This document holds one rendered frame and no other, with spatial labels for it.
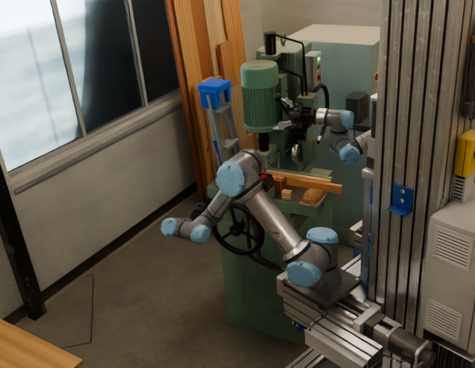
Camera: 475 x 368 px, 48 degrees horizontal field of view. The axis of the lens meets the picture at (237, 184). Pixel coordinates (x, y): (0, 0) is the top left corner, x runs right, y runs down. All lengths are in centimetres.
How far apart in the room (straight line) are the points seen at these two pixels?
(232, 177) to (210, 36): 253
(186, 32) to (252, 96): 162
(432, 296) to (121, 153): 249
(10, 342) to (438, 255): 184
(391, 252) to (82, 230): 228
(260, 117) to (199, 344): 135
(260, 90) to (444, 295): 118
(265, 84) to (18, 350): 160
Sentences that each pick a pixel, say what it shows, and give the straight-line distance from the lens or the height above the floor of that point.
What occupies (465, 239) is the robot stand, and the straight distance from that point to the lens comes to 180.
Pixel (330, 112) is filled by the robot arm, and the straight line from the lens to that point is 231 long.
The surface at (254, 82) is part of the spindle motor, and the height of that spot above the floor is 145.
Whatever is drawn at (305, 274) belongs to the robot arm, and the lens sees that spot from 192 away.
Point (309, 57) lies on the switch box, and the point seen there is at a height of 147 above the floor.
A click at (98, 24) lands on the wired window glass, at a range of 370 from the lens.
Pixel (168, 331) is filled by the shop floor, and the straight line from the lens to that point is 325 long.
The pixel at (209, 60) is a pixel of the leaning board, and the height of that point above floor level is 110.
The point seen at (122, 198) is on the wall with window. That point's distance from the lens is 393.
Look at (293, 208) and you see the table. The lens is 255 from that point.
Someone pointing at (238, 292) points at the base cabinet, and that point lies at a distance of 303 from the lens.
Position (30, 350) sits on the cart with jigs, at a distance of 258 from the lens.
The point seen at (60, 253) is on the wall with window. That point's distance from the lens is 366.
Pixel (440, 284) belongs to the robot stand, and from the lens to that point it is 194.
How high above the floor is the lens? 216
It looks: 28 degrees down
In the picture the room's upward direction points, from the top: 5 degrees counter-clockwise
